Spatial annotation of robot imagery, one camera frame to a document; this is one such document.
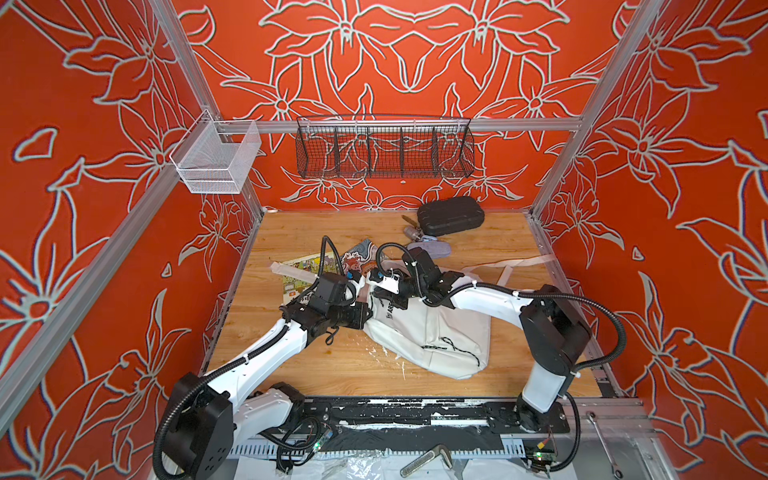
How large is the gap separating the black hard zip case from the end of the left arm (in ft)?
1.60

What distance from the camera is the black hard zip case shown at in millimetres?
1097

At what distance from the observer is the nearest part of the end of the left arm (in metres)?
0.58
